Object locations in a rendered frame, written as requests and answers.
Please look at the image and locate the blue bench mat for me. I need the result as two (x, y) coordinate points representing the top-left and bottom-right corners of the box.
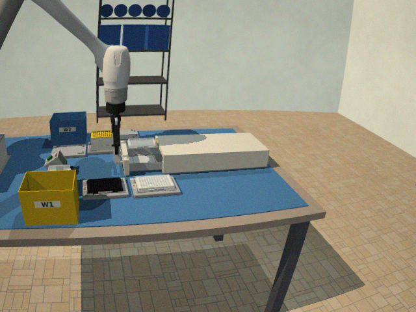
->
(0, 133), (309, 229)

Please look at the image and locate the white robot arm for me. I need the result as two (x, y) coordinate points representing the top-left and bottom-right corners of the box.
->
(0, 0), (131, 104)

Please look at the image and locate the blue open-top bin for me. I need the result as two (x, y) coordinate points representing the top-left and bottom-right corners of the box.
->
(49, 111), (87, 145)

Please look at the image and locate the yellow open-top bin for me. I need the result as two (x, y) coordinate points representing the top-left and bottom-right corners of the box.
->
(18, 170), (79, 226)

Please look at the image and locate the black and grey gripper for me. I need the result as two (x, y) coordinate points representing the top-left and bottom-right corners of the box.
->
(106, 102), (125, 163)

